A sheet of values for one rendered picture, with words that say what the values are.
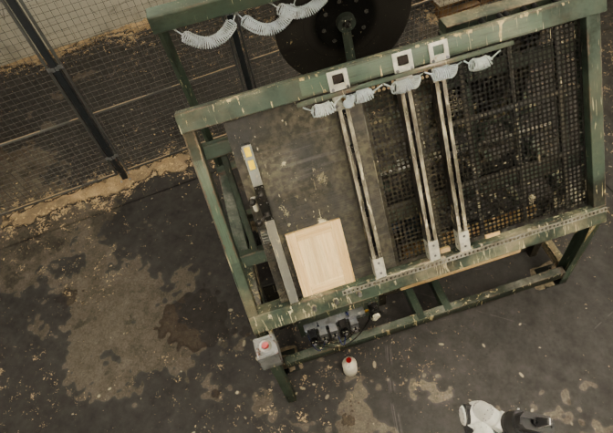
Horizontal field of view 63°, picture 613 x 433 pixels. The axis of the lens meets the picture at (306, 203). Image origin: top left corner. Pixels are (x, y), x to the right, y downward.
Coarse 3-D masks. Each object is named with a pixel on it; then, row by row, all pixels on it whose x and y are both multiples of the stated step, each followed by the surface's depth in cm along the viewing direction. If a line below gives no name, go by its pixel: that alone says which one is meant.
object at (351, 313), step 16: (352, 304) 292; (368, 304) 298; (304, 320) 290; (320, 320) 294; (336, 320) 293; (352, 320) 289; (368, 320) 301; (304, 336) 306; (320, 336) 288; (336, 336) 288
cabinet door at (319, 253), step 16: (320, 224) 274; (336, 224) 276; (288, 240) 274; (304, 240) 276; (320, 240) 278; (336, 240) 279; (304, 256) 279; (320, 256) 281; (336, 256) 283; (304, 272) 282; (320, 272) 284; (336, 272) 286; (352, 272) 288; (304, 288) 286; (320, 288) 288
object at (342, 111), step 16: (352, 96) 231; (336, 112) 255; (352, 128) 253; (352, 144) 258; (352, 160) 259; (352, 176) 264; (368, 192) 267; (368, 208) 270; (368, 224) 273; (368, 240) 277; (384, 272) 285
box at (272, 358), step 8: (264, 336) 272; (272, 336) 272; (256, 344) 270; (272, 344) 269; (256, 352) 268; (264, 352) 267; (272, 352) 267; (280, 352) 280; (264, 360) 268; (272, 360) 271; (280, 360) 274; (264, 368) 277
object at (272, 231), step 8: (248, 144) 251; (248, 168) 255; (256, 168) 255; (256, 176) 257; (256, 184) 258; (272, 224) 267; (272, 232) 269; (272, 240) 270; (280, 248) 273; (280, 256) 274; (280, 264) 276; (280, 272) 277; (288, 272) 278; (288, 280) 280; (288, 288) 282; (288, 296) 284; (296, 296) 284
